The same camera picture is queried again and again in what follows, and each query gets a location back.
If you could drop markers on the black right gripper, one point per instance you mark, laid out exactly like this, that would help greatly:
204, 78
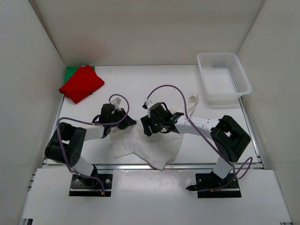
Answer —
148, 121

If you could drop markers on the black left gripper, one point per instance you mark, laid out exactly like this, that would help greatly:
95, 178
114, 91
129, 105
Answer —
127, 122

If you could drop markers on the white cloth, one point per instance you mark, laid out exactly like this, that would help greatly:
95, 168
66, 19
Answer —
157, 150

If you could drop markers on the red t shirt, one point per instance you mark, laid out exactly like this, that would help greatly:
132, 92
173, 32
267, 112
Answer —
80, 84

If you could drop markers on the green t shirt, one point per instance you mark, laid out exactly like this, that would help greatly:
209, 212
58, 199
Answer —
68, 75

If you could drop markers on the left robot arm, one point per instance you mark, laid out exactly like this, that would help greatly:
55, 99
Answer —
66, 143

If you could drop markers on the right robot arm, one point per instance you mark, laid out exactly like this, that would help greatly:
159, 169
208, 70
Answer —
224, 135

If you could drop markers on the white plastic basket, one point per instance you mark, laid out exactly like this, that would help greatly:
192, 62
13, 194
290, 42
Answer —
223, 77

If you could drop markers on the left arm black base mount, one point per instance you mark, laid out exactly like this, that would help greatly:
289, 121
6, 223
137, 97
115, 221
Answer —
90, 187

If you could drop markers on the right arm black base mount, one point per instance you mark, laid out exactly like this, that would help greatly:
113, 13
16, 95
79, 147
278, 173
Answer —
209, 185

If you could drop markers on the aluminium table edge rail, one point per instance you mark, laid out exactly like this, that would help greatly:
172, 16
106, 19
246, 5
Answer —
148, 167

